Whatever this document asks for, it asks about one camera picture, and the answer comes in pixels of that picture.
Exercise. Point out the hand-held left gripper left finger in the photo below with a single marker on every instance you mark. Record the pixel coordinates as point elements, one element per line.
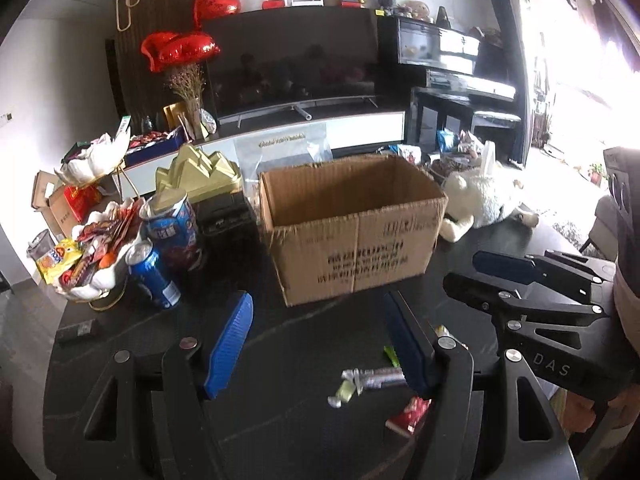
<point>230,345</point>

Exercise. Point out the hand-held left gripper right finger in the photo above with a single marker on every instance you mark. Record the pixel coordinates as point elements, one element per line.
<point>407,350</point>

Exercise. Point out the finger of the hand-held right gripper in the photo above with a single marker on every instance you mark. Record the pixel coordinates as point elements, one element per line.
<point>480,291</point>
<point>500,265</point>

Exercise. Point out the green snack stick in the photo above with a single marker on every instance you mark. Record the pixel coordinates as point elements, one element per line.
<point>391,355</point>

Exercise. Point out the silver snack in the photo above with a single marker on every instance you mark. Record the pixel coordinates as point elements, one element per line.
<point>375,377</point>

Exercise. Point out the dark red snack packet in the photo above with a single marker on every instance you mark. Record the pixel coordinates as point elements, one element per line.
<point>410,415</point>

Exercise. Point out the pale green candy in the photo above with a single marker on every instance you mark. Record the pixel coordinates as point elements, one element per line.
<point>342,395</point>

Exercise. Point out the brown cardboard box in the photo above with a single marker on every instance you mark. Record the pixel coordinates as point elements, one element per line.
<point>350,255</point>

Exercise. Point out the white lotus bowl with snacks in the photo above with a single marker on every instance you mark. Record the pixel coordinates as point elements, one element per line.
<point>105,240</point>

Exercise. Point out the person's right hand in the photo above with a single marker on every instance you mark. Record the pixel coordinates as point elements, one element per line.
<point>590,415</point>

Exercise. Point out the white plush sheep tissue holder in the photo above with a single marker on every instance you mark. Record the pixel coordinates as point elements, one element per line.
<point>475,195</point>

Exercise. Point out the blue soda can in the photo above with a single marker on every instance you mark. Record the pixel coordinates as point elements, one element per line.
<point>152,275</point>

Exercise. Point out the black snack bowl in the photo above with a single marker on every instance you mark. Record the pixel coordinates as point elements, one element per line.
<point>450,170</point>

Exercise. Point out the black ornament base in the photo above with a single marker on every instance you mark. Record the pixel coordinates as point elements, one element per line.
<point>225,215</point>

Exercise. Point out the potted plant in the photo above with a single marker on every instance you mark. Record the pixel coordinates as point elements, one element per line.
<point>596,172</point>

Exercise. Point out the blue snack bag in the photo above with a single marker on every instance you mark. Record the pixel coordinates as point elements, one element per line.
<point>447,141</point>

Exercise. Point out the black piano bench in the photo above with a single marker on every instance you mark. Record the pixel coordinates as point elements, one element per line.
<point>495,117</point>

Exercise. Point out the gold mountain ornament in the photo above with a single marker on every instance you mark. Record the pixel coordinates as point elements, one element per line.
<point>200,170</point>

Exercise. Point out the yellow chip packet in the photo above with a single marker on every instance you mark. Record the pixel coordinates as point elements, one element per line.
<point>57,260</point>

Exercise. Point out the white television cabinet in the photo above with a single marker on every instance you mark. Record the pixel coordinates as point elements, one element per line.
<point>360,130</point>

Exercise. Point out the clear plastic bag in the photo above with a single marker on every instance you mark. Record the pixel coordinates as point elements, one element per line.
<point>280,155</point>

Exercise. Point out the blue tray of red packets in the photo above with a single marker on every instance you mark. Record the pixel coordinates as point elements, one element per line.
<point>150,152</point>

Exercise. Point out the black upright piano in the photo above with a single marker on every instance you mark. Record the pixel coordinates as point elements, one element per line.
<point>450,60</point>

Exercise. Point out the red gift box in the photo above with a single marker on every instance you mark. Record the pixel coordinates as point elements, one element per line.
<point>75,200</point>

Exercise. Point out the clear plastic container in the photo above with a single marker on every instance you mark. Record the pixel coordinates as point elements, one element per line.
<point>40,245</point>

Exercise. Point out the white tiered petal snack stand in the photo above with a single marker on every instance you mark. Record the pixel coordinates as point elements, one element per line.
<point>97,157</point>

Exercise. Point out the blue curtain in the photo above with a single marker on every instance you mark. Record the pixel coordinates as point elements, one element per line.
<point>515,35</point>

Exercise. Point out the yellow gift bag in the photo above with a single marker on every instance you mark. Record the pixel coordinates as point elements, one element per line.
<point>175,115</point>

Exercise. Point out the small open brown carton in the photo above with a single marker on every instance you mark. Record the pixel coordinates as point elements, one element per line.
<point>42,190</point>

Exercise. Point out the black metronome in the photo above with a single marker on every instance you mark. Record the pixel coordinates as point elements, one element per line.
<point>442,19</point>

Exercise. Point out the dried flower bouquet vase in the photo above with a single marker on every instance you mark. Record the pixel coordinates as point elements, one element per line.
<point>190,85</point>

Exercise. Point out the beige bear plush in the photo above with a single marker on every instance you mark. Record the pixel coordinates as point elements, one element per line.
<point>420,10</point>

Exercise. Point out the black flat television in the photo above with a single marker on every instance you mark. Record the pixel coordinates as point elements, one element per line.
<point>290,65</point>

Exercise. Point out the red heart balloon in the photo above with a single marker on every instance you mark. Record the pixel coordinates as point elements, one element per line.
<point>215,5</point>
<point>157,50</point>
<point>197,50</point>

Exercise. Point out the red desk clock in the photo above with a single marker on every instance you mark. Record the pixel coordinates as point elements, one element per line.
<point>350,0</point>

